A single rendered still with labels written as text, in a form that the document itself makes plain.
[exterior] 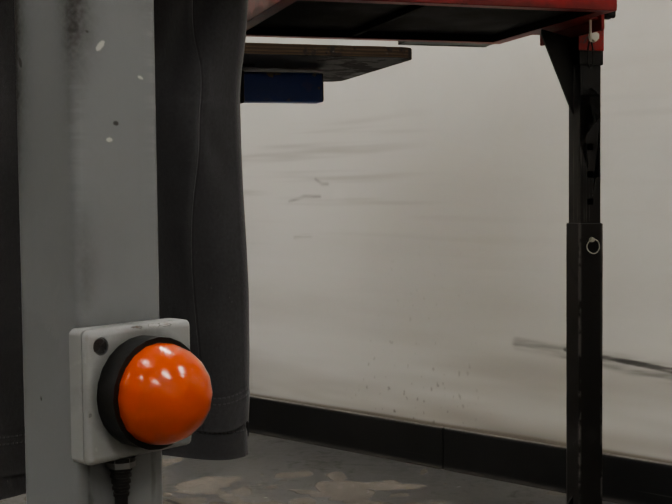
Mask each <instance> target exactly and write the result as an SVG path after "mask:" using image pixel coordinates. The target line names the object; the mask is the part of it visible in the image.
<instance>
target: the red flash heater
mask: <svg viewBox="0 0 672 504"><path fill-rule="evenodd" d="M616 10H617V0H248V11H247V29H246V37H279V38H312V39H345V40H377V41H410V42H443V43H476V44H502V43H505V42H509V41H512V40H516V39H519V38H523V37H526V36H530V35H540V46H544V45H545V44H544V42H543V39H542V37H541V30H542V29H543V30H546V31H550V32H553V33H557V34H560V35H563V36H567V37H570V38H575V37H577V36H582V35H586V34H589V20H592V33H594V32H598V31H601V30H604V14H607V13H610V12H614V11H616Z"/></svg>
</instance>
